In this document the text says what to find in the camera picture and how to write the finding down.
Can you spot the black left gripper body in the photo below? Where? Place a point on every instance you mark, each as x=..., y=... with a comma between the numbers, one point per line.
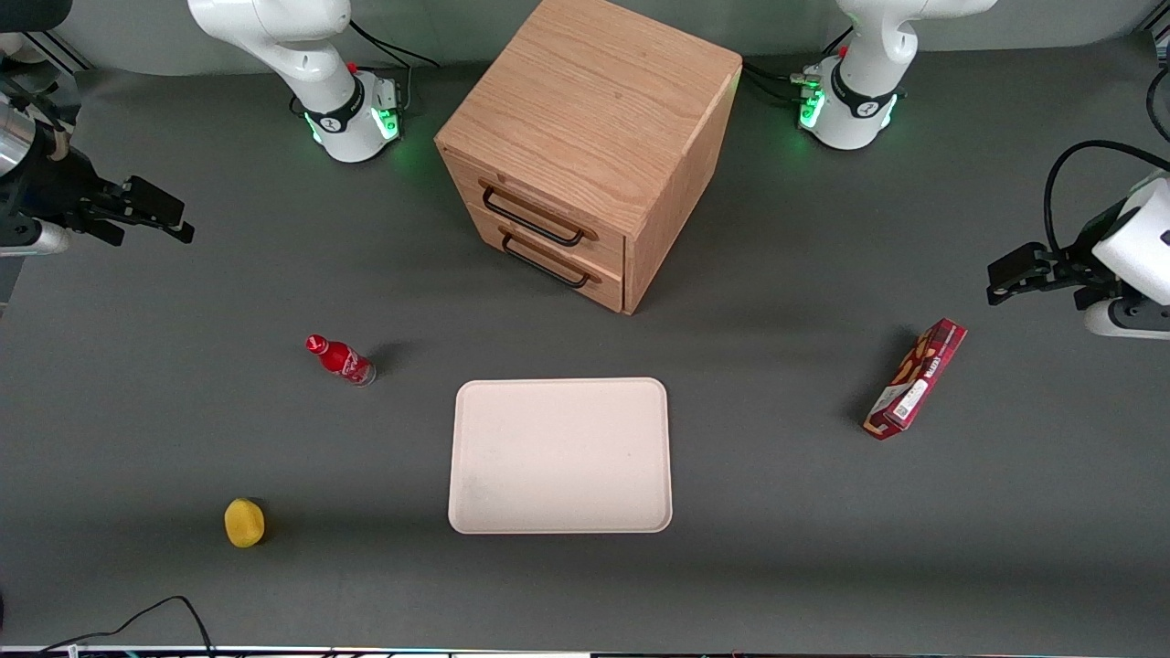
x=1077, y=263

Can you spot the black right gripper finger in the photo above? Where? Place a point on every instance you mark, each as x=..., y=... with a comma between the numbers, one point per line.
x=178, y=230
x=151, y=196

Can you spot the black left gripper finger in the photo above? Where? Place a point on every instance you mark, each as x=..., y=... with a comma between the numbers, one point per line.
x=1024, y=262
x=1010, y=291

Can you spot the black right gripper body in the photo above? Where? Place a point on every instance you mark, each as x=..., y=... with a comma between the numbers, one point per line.
x=60, y=185

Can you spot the wooden drawer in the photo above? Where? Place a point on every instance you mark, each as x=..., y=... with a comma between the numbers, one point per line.
x=611, y=251
x=608, y=291

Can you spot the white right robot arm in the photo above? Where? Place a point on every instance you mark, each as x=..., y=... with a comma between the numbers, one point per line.
x=302, y=55

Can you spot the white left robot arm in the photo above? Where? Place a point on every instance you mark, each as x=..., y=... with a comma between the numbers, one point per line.
x=859, y=100

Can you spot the wooden drawer cabinet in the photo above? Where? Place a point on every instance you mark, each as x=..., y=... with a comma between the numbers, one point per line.
x=594, y=100

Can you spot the grey office chair base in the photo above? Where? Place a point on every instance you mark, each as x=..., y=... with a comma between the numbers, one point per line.
x=55, y=96

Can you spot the red snack box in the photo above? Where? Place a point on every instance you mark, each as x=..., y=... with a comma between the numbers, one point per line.
x=914, y=379

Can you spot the red soda bottle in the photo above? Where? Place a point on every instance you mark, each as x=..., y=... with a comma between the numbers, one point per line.
x=340, y=359

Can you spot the yellow lemon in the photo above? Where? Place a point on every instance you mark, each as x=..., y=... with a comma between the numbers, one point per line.
x=244, y=523

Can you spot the cream plastic tray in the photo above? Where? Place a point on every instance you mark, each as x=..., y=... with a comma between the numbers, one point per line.
x=559, y=457

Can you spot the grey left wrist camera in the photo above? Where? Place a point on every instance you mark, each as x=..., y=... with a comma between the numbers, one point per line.
x=1129, y=320

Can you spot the aluminium frame rail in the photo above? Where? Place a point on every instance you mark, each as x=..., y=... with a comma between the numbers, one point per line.
x=64, y=55
x=1159, y=35

